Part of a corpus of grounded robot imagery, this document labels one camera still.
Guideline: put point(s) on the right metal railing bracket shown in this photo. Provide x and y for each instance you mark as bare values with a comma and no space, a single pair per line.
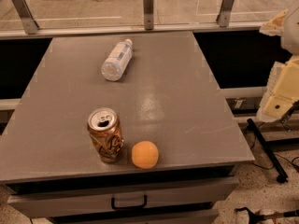
224,16

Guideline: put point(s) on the orange soda can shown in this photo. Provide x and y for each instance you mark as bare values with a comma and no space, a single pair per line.
105,131

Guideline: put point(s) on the metal railing bracket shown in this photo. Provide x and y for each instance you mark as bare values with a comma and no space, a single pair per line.
28,22
224,16
148,10

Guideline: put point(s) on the clear plastic water bottle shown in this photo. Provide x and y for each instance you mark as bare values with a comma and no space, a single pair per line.
114,66

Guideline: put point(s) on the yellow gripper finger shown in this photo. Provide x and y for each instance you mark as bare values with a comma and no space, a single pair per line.
274,26
282,90

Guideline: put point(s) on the grey drawer with black handle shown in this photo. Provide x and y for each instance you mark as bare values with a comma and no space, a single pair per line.
100,200

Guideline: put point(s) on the middle metal railing bracket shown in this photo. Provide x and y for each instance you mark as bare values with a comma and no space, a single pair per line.
148,10

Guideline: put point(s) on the black tool with red handle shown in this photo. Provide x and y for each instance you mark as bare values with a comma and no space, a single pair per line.
254,219

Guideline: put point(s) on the black floor stand bar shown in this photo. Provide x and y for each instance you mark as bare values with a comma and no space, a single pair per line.
282,175

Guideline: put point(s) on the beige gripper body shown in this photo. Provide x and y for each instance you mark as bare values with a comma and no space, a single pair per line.
291,32

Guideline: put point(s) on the left metal railing bracket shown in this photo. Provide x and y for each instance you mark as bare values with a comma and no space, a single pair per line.
28,22

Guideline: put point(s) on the orange fruit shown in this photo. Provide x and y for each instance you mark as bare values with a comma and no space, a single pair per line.
145,154

